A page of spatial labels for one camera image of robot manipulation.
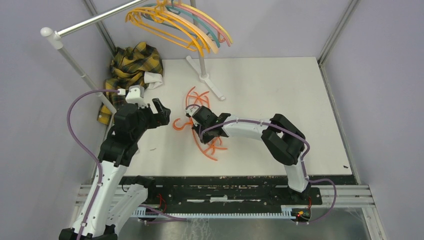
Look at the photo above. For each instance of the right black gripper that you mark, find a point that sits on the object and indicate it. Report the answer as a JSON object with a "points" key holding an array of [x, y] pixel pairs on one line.
{"points": [[206, 139]]}

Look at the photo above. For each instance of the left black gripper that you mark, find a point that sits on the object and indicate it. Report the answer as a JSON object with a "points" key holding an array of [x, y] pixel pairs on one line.
{"points": [[157, 119]]}

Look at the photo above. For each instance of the amber plastic hanger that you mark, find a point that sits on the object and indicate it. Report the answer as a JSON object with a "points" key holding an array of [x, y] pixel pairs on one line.
{"points": [[172, 30], [185, 31]]}

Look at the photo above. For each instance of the pink wire hanger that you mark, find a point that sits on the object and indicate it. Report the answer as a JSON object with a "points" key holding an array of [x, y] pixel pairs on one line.
{"points": [[210, 33]]}

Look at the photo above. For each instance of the yellow plastic hanger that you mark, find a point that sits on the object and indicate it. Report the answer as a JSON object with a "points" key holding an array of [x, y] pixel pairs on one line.
{"points": [[222, 33]]}

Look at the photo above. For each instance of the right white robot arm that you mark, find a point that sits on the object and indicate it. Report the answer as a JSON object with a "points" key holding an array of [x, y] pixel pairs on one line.
{"points": [[285, 142]]}

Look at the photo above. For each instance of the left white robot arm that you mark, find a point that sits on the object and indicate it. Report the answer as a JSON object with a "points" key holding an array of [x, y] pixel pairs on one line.
{"points": [[98, 220]]}

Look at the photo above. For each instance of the yellow plaid cloth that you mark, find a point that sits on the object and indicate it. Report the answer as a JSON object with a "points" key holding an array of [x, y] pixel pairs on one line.
{"points": [[140, 65]]}

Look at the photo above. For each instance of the white clothes rack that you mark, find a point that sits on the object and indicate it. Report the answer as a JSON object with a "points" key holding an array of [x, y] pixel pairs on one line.
{"points": [[55, 37]]}

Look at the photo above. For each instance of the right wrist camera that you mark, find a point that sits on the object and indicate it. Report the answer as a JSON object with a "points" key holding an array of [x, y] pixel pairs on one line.
{"points": [[190, 113]]}

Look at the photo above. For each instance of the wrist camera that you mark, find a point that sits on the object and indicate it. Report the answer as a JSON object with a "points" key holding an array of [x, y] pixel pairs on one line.
{"points": [[134, 95], [190, 113]]}

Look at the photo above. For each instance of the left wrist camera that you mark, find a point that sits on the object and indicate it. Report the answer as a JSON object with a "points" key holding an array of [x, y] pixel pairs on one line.
{"points": [[134, 95]]}

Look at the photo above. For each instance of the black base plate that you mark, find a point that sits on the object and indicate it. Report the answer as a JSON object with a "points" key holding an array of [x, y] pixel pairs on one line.
{"points": [[232, 194]]}

